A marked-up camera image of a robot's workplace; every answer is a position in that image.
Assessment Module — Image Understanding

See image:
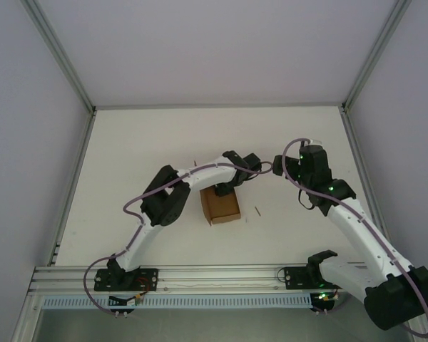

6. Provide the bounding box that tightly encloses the brown cardboard box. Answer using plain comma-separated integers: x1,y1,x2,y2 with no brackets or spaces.
198,186,242,228

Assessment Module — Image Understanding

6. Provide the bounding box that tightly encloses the grey metal panel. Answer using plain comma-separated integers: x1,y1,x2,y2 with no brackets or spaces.
31,308,414,342

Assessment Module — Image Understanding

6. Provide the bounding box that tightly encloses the aluminium table edge rail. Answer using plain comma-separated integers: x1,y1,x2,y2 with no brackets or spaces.
92,102,345,110
46,108,98,268
340,106,397,264

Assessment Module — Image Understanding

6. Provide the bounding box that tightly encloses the aluminium mounting rail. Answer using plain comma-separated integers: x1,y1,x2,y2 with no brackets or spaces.
28,261,420,295

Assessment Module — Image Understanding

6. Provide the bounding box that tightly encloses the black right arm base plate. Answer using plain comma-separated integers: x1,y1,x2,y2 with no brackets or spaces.
284,266,340,290

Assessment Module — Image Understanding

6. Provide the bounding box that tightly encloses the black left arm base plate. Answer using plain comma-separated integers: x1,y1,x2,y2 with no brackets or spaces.
93,266,160,292

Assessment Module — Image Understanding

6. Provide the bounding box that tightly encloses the light blue slotted cable duct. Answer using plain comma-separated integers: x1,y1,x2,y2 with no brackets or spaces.
42,293,313,310

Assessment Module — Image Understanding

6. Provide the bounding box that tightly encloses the aluminium frame post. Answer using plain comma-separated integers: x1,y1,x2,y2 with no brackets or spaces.
341,0,414,113
21,0,97,114

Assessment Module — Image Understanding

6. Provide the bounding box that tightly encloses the black cable mount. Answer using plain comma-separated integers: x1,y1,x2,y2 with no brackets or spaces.
106,294,138,318
310,294,338,316

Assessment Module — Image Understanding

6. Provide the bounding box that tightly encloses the aluminium frame leg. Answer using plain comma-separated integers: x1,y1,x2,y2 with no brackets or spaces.
10,291,40,342

